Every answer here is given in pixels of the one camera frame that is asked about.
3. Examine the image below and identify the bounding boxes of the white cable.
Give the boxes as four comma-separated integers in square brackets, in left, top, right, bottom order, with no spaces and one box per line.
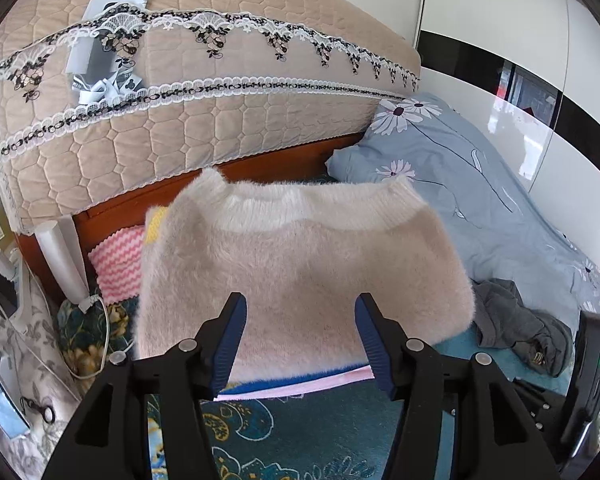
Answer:
[70,295,136,378]

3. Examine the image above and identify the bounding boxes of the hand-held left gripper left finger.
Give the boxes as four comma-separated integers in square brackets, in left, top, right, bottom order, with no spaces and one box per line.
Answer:
[42,291,248,480]

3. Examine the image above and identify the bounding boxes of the orange wooden bed frame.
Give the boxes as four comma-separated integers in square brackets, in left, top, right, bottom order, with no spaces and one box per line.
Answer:
[17,132,366,306]

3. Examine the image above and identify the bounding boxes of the grey floral lace cloth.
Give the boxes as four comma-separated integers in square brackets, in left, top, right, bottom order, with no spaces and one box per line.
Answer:
[0,260,86,461]

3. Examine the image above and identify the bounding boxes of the blue folded garment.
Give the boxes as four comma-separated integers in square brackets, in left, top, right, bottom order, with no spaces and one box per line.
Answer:
[222,366,366,395]

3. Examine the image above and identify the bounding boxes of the pink zigzag cloth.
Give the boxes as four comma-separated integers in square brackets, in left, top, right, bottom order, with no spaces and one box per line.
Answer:
[87,227,148,306]

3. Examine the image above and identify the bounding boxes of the beige fuzzy printed sweater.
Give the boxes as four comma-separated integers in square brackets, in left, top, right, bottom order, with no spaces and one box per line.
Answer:
[132,167,477,378]

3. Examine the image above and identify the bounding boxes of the grey crumpled pants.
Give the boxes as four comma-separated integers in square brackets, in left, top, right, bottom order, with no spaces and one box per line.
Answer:
[472,279,576,378]

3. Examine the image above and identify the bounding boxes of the light blue floral duvet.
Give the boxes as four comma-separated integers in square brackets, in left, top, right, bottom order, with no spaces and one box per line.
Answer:
[326,92,600,321]

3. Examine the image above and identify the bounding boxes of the pink folded garment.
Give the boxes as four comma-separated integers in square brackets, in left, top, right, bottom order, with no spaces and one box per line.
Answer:
[215,365,376,402]

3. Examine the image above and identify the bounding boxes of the white glossy wardrobe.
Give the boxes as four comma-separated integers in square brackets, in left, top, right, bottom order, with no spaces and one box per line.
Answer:
[407,0,600,271]

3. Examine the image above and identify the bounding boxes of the teal floral blanket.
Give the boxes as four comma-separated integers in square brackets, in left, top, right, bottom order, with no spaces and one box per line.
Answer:
[55,280,581,480]

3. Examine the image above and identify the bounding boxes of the dark phone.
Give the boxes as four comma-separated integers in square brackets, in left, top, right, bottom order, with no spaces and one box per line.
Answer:
[0,267,21,318]

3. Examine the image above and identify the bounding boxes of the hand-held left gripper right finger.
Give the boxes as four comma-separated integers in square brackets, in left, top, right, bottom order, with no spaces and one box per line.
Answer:
[354,292,563,480]

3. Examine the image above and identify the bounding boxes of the black scissors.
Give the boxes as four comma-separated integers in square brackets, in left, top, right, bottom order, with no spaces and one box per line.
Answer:
[20,396,56,423]

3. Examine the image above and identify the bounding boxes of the beige quilted headboard cover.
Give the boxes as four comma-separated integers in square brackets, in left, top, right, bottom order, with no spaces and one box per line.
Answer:
[0,0,423,233]

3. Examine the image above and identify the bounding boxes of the black and white booklet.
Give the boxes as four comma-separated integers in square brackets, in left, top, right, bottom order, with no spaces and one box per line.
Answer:
[65,0,151,106]

